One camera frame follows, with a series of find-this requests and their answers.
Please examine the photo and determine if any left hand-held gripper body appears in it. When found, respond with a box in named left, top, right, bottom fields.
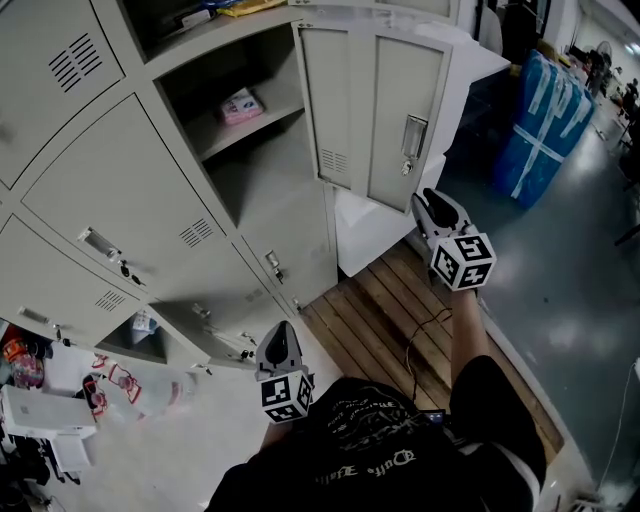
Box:
left=255, top=367, right=315, bottom=425

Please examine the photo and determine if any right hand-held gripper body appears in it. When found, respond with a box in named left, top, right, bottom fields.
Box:
left=422, top=227, right=497, bottom=291

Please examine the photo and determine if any grey metal locker cabinet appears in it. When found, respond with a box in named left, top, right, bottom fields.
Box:
left=0, top=0, right=341, bottom=374

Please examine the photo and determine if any person's left forearm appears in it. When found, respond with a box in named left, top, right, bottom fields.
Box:
left=258, top=418, right=301, bottom=454

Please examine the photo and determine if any person's right forearm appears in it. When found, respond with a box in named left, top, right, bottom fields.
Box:
left=449, top=285, right=496, bottom=401

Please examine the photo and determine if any wooden slat pallet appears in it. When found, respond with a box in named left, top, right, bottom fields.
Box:
left=299, top=238, right=565, bottom=464

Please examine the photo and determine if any person's black t-shirt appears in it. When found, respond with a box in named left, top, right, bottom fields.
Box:
left=204, top=353, right=549, bottom=512

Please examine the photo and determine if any blue wrapped bundle white tape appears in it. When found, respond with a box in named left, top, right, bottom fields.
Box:
left=492, top=47, right=599, bottom=211

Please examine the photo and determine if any blue white packet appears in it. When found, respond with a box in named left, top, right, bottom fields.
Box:
left=131, top=308, right=157, bottom=335

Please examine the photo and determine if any cardboard box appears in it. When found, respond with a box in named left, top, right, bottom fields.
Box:
left=537, top=42, right=574, bottom=69

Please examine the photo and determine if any pink tissue packet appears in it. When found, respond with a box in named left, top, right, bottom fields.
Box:
left=217, top=87, right=265, bottom=126

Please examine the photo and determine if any white water dispenser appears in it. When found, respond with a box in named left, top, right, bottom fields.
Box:
left=0, top=383, right=99, bottom=474

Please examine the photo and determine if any colourful patterned backpack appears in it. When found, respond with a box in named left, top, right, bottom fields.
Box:
left=12, top=352, right=47, bottom=392

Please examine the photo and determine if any orange black bag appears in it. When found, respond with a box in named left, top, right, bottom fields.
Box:
left=1, top=337, right=40, bottom=362

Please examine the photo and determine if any black office chair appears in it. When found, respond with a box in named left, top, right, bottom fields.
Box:
left=0, top=432, right=84, bottom=512

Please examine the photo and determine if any yellow snack packet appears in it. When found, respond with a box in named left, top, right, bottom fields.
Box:
left=217, top=0, right=287, bottom=17

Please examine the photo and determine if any black white box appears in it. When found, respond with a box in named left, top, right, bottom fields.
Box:
left=173, top=8, right=214, bottom=27

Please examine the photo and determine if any thin dark cable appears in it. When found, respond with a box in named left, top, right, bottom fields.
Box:
left=403, top=307, right=455, bottom=404

